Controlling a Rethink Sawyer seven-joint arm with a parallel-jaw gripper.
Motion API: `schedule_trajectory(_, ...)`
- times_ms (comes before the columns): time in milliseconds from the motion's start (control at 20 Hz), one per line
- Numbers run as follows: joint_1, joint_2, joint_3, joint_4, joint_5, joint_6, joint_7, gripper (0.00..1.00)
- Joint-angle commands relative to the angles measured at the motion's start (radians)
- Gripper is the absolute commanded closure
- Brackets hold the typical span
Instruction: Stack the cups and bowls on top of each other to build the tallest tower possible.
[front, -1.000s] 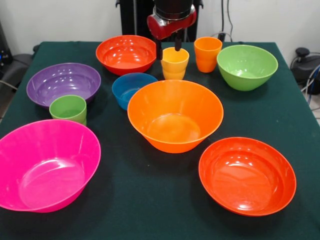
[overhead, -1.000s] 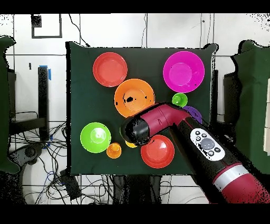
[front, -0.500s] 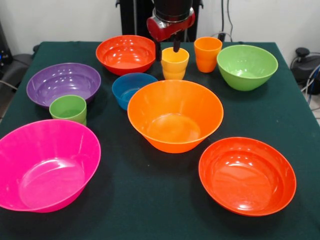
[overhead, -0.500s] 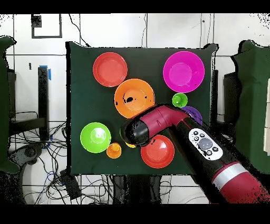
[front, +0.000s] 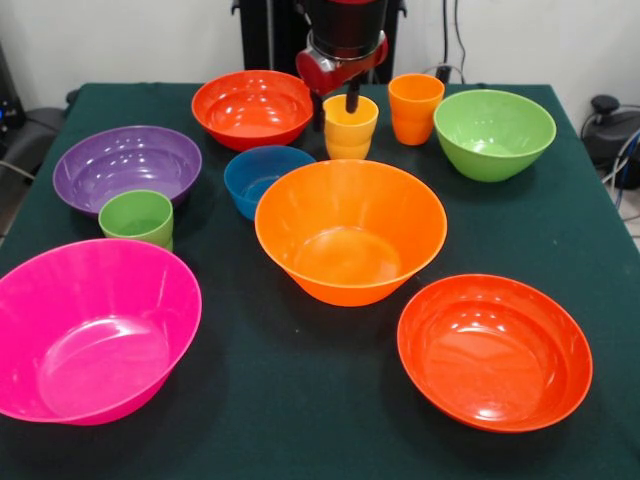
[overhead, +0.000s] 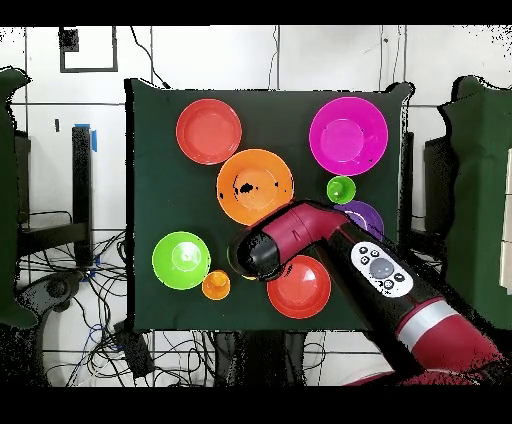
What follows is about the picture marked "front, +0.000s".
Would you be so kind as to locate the dark green table cloth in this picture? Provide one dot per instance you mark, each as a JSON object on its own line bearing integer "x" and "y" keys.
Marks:
{"x": 500, "y": 240}

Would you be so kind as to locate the blue plastic bowl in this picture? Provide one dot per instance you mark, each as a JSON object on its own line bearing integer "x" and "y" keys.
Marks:
{"x": 245, "y": 175}

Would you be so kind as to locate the orange plastic bowl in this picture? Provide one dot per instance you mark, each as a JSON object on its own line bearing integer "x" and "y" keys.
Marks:
{"x": 350, "y": 220}

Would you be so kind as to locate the green plastic bowl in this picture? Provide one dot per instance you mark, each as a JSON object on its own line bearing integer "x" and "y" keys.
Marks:
{"x": 495, "y": 130}

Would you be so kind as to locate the orange plastic cup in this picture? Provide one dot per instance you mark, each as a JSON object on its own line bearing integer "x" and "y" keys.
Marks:
{"x": 415, "y": 110}

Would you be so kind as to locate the red plastic bowl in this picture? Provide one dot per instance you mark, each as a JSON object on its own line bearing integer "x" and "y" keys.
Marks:
{"x": 255, "y": 115}
{"x": 490, "y": 360}

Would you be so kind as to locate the purple plastic bowl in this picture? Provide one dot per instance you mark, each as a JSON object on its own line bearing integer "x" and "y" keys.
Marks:
{"x": 125, "y": 165}

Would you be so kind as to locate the black computer tower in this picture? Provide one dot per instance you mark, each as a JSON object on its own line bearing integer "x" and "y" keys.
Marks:
{"x": 7, "y": 85}

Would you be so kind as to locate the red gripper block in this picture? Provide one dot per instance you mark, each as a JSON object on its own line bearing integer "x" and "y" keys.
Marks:
{"x": 340, "y": 75}

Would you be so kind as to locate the pink plastic bowl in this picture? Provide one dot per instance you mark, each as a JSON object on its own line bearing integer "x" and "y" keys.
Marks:
{"x": 100, "y": 320}

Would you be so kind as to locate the yellow plastic cup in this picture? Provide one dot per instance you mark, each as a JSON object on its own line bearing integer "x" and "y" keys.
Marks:
{"x": 350, "y": 135}

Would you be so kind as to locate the green plastic cup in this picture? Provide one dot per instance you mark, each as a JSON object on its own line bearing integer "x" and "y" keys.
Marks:
{"x": 135, "y": 217}

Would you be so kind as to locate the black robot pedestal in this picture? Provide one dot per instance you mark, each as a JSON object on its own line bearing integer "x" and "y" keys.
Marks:
{"x": 275, "y": 40}

